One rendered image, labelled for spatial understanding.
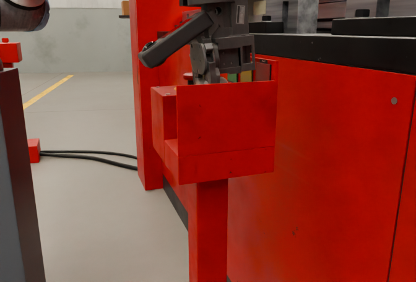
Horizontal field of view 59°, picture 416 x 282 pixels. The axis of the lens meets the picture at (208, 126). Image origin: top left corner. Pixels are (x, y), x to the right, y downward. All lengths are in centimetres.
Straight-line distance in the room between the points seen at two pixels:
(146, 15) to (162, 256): 115
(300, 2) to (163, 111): 51
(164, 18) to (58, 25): 645
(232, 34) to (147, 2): 142
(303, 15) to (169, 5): 110
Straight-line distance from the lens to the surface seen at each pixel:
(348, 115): 64
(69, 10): 830
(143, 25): 196
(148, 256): 159
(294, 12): 100
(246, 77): 66
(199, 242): 70
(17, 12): 116
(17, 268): 127
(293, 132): 78
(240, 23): 58
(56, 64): 840
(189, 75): 66
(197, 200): 66
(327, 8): 133
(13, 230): 121
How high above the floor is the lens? 89
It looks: 15 degrees down
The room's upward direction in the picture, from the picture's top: straight up
